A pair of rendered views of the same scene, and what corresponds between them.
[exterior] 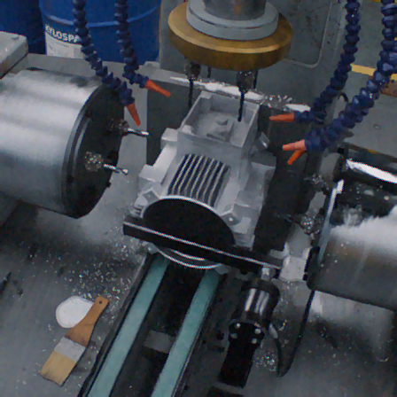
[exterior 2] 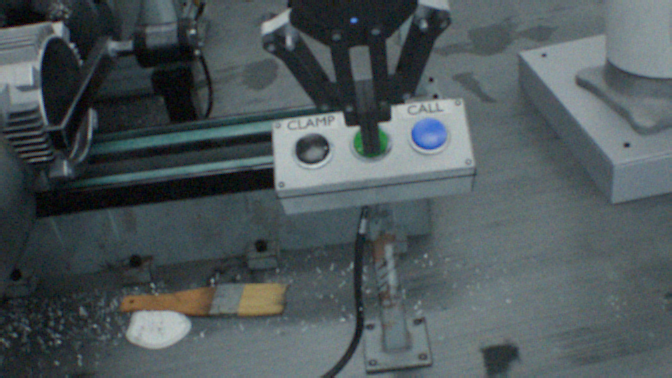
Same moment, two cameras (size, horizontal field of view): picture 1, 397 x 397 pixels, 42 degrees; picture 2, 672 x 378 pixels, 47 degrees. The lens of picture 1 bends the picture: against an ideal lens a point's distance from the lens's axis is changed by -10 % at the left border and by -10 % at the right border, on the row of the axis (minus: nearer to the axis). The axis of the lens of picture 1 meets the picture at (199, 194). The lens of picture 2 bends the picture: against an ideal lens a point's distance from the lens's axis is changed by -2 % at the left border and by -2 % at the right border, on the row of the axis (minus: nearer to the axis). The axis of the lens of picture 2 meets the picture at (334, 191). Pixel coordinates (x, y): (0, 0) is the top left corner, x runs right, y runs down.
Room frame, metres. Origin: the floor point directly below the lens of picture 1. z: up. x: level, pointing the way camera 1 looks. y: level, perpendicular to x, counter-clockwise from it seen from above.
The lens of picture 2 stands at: (0.42, 0.93, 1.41)
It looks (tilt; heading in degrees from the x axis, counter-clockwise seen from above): 34 degrees down; 260
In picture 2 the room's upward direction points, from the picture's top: 9 degrees counter-clockwise
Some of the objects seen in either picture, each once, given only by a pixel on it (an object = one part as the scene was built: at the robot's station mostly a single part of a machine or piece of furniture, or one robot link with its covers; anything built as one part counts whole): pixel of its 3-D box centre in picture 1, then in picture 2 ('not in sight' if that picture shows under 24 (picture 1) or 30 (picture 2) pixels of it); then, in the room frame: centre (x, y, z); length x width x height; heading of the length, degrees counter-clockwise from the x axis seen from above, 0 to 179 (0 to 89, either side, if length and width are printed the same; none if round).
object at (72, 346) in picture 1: (78, 338); (203, 301); (0.47, 0.20, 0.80); 0.21 x 0.05 x 0.01; 160
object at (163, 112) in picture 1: (229, 153); not in sight; (0.81, -0.05, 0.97); 0.30 x 0.11 x 0.34; 76
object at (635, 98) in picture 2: not in sight; (655, 66); (-0.21, 0.08, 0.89); 0.22 x 0.18 x 0.06; 90
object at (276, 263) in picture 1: (201, 248); (86, 87); (0.54, -0.01, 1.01); 0.26 x 0.04 x 0.03; 76
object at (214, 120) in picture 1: (219, 134); not in sight; (0.70, -0.02, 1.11); 0.12 x 0.11 x 0.07; 166
